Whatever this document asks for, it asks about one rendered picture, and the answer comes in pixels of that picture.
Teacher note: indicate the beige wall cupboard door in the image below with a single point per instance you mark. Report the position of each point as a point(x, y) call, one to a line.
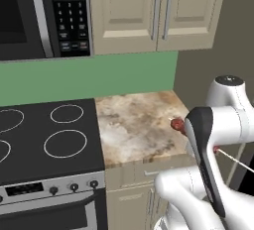
point(195, 6)
point(125, 6)

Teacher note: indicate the beige drawer front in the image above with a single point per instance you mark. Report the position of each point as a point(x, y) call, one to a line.
point(129, 176)

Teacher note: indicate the red kebab skewer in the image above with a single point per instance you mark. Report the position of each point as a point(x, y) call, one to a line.
point(178, 125)

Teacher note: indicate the black hob stove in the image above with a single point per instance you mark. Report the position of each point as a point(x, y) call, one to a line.
point(36, 154)

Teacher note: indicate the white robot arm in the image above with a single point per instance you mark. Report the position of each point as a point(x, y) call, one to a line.
point(228, 125)

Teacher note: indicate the black oven door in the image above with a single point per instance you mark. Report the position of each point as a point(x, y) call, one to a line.
point(39, 219)

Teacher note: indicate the beige base cupboard door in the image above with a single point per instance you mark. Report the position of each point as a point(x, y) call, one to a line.
point(129, 210)

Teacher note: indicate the black stove knob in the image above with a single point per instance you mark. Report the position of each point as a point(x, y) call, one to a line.
point(94, 184)
point(74, 187)
point(54, 190)

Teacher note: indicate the black microwave oven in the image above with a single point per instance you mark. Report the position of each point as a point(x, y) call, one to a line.
point(20, 16)

